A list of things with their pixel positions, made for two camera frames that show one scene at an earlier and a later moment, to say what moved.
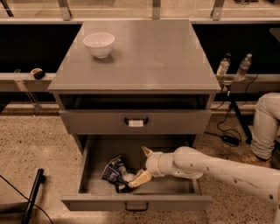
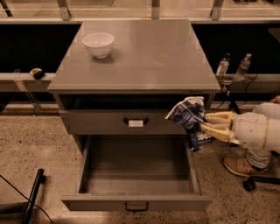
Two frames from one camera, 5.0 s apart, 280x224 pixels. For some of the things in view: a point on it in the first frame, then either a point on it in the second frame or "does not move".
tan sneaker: x=248 y=157 -> x=241 y=166
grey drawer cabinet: x=155 y=82 does not move
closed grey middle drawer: x=136 y=122 does not move
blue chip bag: x=116 y=172 -> x=189 y=114
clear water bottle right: x=243 y=67 does not move
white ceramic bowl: x=99 y=44 does not move
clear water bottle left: x=224 y=65 does not move
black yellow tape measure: x=38 y=73 does not move
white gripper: x=152 y=164 -> x=250 y=129
